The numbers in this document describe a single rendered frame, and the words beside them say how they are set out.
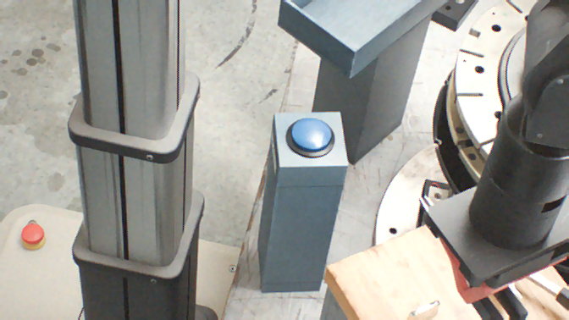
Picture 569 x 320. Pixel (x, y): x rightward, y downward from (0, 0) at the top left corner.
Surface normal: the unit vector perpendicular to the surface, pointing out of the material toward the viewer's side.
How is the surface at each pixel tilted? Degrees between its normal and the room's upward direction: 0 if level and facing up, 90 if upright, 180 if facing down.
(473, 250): 1
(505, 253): 1
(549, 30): 50
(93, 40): 90
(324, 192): 90
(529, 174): 90
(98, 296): 90
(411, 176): 0
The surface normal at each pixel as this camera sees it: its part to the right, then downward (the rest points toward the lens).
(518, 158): -0.72, 0.52
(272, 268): 0.09, 0.81
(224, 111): 0.09, -0.59
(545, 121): -0.19, 0.69
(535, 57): -0.85, -0.48
